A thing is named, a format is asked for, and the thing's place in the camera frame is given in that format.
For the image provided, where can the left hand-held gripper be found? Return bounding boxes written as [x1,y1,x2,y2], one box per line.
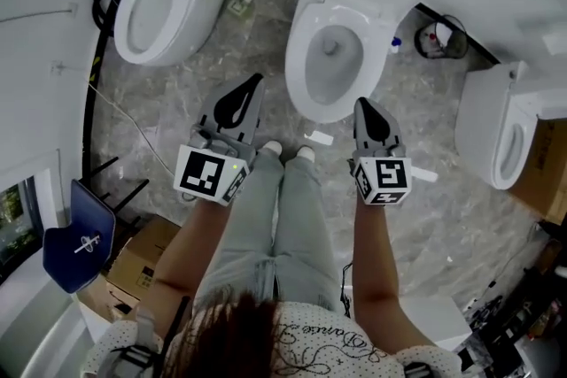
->
[172,73,267,207]

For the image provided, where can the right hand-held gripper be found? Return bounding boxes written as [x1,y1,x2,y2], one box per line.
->
[352,97,415,206]

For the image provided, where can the white toilet bowl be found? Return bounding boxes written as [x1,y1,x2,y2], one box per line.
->
[284,0,402,126]

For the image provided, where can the person's left forearm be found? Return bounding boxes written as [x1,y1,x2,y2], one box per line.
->
[152,189,238,305]

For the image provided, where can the person's right forearm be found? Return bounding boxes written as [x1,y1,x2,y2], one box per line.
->
[351,199,439,353]

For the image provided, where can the white boxy toilet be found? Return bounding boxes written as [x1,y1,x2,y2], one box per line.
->
[454,59,567,191]

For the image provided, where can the person's left white shoe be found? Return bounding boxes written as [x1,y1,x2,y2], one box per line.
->
[258,140,284,157]

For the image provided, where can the white paper sheet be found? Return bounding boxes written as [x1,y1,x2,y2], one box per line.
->
[304,129,335,147]

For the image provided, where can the white flat strip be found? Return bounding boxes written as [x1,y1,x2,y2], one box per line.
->
[409,166,439,184]

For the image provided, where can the white floor socket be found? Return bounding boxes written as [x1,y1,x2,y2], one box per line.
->
[224,0,254,18]

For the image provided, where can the person's light jeans legs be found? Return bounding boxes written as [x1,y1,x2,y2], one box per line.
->
[193,148,352,318]

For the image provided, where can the large brown cardboard box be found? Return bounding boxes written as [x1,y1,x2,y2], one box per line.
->
[504,118,567,227]

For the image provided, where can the open brown cardboard box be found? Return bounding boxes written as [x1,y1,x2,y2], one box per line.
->
[75,214,183,324]

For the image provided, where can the white square box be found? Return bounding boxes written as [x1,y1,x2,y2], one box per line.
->
[395,295,473,351]

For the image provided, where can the blue folding chair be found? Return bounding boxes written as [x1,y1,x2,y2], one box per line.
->
[42,154,151,296]

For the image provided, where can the person's white dotted shirt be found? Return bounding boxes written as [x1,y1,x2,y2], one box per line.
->
[82,299,464,378]

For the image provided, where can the dark equipment clutter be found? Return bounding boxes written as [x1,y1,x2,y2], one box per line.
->
[458,220,567,378]

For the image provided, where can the thin white cable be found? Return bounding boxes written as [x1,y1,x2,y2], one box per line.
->
[87,80,179,174]

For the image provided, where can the black wire waste bin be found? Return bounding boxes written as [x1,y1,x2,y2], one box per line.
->
[413,14,470,61]

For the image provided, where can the black coiled cables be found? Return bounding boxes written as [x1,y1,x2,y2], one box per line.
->
[91,0,121,28]

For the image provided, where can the window with dark frame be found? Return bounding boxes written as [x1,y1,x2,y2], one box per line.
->
[0,175,46,282]

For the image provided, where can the grey harness strap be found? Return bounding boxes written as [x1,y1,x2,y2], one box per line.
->
[93,307,163,378]

